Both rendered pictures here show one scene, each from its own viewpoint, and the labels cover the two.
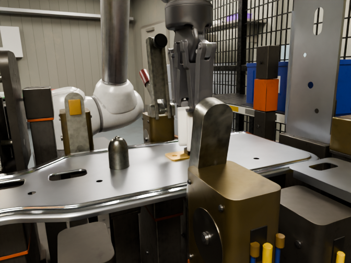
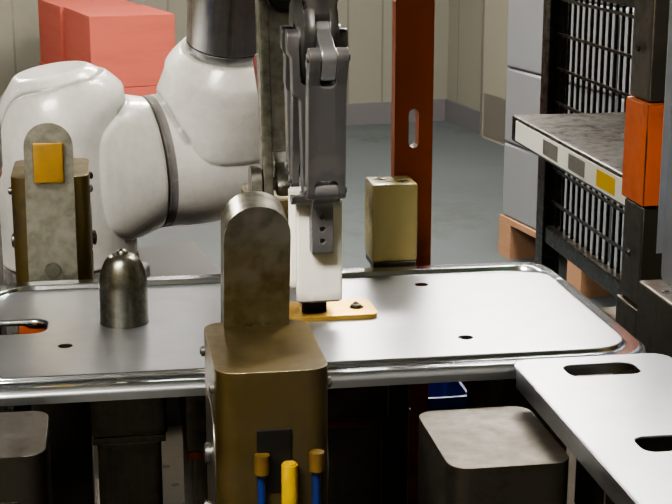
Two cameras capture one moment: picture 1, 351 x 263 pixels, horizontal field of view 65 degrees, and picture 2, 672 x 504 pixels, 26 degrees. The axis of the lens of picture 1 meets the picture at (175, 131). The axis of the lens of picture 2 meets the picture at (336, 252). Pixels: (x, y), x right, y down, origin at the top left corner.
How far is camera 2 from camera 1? 54 cm
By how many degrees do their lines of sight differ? 13
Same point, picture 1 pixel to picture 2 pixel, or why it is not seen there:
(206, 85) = (329, 144)
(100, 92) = (176, 87)
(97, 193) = (51, 366)
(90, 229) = (18, 419)
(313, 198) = (513, 430)
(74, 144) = (40, 259)
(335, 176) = (589, 389)
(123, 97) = (251, 108)
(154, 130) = not seen: hidden behind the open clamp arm
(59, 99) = (37, 108)
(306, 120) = not seen: outside the picture
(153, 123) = not seen: hidden behind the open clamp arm
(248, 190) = (265, 364)
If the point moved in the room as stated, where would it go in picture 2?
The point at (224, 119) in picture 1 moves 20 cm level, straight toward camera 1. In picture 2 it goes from (272, 237) to (56, 339)
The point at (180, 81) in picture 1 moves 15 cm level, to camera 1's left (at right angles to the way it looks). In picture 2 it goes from (295, 121) to (85, 113)
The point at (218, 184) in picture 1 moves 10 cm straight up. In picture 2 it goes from (226, 353) to (223, 163)
